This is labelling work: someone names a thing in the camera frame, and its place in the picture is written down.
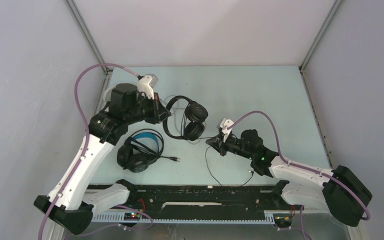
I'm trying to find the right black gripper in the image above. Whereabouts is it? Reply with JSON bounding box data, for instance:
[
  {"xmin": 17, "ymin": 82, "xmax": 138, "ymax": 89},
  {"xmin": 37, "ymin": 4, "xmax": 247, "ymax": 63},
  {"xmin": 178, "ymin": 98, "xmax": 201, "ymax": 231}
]
[{"xmin": 206, "ymin": 131, "xmax": 254, "ymax": 161}]

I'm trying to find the small black on-ear headphones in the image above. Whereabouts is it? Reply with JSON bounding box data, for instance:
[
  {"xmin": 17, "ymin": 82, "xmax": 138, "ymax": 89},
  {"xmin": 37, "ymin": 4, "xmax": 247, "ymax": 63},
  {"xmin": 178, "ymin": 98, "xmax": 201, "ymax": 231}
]
[{"xmin": 162, "ymin": 95, "xmax": 256, "ymax": 188}]

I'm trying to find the black headset with blue band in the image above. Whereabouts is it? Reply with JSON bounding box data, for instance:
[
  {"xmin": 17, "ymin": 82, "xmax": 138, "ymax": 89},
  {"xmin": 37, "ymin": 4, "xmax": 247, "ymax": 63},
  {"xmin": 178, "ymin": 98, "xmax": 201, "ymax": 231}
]
[{"xmin": 116, "ymin": 128, "xmax": 180, "ymax": 173}]

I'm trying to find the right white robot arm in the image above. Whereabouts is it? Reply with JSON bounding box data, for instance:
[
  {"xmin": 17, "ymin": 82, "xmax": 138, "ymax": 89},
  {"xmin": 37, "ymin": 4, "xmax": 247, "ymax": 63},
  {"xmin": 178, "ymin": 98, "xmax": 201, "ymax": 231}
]
[{"xmin": 206, "ymin": 129, "xmax": 373, "ymax": 227}]

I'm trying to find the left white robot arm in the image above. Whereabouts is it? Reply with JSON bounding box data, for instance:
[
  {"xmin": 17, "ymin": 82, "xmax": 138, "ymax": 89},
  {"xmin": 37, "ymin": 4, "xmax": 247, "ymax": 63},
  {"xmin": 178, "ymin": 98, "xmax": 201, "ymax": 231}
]
[{"xmin": 33, "ymin": 81, "xmax": 171, "ymax": 235}]

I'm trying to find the white gaming headset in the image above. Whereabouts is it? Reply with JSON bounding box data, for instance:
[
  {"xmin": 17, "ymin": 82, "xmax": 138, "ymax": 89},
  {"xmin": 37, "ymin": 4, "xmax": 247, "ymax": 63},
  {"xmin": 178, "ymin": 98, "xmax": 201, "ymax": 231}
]
[{"xmin": 98, "ymin": 87, "xmax": 201, "ymax": 145}]

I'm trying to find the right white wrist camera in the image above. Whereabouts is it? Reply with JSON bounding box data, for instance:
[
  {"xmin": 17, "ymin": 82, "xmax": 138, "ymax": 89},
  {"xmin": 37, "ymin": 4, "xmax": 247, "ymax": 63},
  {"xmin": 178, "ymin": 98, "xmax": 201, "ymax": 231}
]
[{"xmin": 218, "ymin": 118, "xmax": 235, "ymax": 143}]

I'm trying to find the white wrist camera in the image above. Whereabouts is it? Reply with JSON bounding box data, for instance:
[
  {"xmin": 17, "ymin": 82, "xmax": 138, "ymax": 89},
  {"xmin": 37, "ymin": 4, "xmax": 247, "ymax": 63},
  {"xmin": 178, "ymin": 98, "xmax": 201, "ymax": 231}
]
[
  {"xmin": 218, "ymin": 118, "xmax": 235, "ymax": 143},
  {"xmin": 136, "ymin": 74, "xmax": 159, "ymax": 100}
]

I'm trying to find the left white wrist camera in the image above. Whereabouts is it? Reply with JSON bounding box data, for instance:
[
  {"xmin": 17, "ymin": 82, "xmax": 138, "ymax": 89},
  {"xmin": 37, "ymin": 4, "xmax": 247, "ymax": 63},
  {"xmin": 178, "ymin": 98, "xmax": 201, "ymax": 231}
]
[{"xmin": 136, "ymin": 74, "xmax": 159, "ymax": 100}]

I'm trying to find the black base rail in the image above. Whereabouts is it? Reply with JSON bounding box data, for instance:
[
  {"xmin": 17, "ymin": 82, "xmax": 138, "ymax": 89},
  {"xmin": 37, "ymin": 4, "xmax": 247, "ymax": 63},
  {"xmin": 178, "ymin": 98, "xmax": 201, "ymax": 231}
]
[{"xmin": 106, "ymin": 184, "xmax": 312, "ymax": 221}]

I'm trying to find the left aluminium frame post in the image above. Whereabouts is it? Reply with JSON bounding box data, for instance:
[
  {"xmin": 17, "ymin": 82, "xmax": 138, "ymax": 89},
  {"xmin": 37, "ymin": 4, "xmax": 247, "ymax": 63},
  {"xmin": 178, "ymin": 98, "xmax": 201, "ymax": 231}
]
[{"xmin": 63, "ymin": 0, "xmax": 105, "ymax": 64}]

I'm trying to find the aluminium frame post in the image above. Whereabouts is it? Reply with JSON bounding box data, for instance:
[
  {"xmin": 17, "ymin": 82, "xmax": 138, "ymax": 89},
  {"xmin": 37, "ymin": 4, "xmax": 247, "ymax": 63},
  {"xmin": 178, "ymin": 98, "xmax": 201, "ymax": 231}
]
[
  {"xmin": 299, "ymin": 0, "xmax": 345, "ymax": 73},
  {"xmin": 63, "ymin": 0, "xmax": 105, "ymax": 64}
]

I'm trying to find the right aluminium frame post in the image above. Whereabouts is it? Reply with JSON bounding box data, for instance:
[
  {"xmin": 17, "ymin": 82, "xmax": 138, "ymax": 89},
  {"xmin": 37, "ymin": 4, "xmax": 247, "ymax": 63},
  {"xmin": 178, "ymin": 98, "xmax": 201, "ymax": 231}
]
[{"xmin": 299, "ymin": 0, "xmax": 345, "ymax": 73}]

